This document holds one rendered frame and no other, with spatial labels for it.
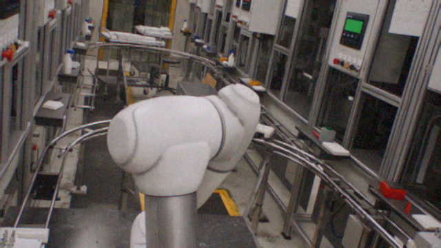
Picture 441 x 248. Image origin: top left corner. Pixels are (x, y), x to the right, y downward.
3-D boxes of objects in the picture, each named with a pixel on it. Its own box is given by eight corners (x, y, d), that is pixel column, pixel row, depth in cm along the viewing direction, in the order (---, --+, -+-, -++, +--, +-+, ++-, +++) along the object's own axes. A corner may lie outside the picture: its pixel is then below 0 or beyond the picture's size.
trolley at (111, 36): (103, 102, 613) (109, 31, 585) (91, 91, 658) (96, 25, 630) (161, 104, 659) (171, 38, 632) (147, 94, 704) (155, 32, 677)
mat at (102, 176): (154, 246, 304) (154, 244, 303) (61, 244, 289) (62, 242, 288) (128, 71, 844) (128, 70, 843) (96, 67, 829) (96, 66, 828)
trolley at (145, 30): (170, 89, 760) (178, 32, 733) (136, 86, 738) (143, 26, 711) (158, 78, 835) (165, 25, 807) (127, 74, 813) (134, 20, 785)
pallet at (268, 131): (215, 132, 305) (218, 118, 302) (222, 127, 318) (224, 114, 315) (267, 146, 295) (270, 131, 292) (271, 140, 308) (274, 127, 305)
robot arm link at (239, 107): (217, 135, 108) (171, 140, 99) (248, 71, 99) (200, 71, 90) (249, 172, 101) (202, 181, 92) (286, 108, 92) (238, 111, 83)
